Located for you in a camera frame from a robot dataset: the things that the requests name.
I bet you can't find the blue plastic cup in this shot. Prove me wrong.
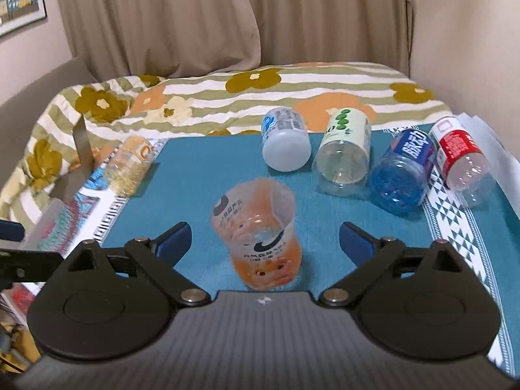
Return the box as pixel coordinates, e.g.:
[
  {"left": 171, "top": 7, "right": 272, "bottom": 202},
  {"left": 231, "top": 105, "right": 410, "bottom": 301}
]
[{"left": 369, "top": 129, "right": 436, "bottom": 216}]

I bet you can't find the grey open laptop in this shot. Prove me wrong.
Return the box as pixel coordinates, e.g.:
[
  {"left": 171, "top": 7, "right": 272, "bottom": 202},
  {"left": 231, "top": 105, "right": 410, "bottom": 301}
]
[{"left": 50, "top": 116, "right": 95, "bottom": 202}]

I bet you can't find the green label clear cup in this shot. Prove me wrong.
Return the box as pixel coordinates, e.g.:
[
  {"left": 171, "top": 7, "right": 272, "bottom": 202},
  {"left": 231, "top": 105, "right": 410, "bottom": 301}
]
[{"left": 313, "top": 107, "right": 372, "bottom": 197}]

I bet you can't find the grey bed headboard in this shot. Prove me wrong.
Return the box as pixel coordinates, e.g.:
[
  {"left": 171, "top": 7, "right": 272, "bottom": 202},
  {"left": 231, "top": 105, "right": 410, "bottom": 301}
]
[{"left": 0, "top": 58, "right": 97, "bottom": 186}]

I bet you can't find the beige curtain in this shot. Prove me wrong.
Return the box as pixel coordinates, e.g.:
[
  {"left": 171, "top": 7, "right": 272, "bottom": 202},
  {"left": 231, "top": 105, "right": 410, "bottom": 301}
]
[{"left": 58, "top": 0, "right": 412, "bottom": 79}]

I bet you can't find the yellow label clear cup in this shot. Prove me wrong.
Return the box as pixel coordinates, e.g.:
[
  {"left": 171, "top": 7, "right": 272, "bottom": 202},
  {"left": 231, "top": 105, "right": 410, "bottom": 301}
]
[{"left": 103, "top": 135, "right": 154, "bottom": 197}]

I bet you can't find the red label clear cup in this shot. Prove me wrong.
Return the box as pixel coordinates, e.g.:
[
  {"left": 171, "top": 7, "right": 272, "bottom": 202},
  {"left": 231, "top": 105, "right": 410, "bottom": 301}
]
[{"left": 429, "top": 115, "right": 494, "bottom": 207}]

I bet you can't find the teal patterned tablecloth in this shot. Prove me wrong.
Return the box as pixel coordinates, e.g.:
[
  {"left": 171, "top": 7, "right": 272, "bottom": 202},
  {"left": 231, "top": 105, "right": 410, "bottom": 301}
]
[{"left": 20, "top": 136, "right": 515, "bottom": 389}]

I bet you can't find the white blue label cup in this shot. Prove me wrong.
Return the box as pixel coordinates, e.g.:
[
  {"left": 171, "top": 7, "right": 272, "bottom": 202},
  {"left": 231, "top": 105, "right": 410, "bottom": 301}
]
[{"left": 261, "top": 107, "right": 311, "bottom": 173}]

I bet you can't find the floral striped bed quilt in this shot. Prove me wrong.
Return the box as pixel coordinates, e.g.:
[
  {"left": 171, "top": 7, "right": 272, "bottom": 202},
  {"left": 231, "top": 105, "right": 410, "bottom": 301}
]
[{"left": 1, "top": 62, "right": 450, "bottom": 230}]

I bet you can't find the orange dragon label cup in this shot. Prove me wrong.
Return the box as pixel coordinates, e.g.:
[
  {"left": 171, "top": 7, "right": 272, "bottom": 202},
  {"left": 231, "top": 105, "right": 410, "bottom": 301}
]
[{"left": 212, "top": 178, "right": 302, "bottom": 292}]

